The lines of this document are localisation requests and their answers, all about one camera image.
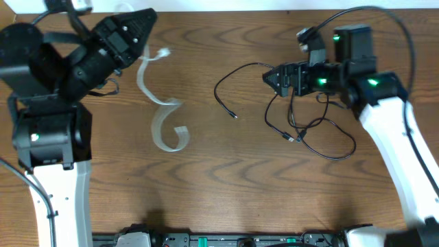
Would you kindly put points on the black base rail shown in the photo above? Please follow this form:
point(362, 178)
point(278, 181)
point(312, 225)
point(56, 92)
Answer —
point(142, 235)

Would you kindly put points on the cardboard panel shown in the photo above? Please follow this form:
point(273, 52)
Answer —
point(7, 15)

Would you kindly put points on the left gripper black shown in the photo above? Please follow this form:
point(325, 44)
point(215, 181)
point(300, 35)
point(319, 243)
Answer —
point(112, 42)

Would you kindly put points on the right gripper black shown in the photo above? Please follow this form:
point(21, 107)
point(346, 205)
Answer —
point(296, 79)

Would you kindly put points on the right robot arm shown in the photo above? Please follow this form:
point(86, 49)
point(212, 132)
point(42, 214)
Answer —
point(380, 103)

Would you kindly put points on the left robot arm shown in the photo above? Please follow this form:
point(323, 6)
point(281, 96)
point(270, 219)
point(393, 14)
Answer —
point(49, 75)

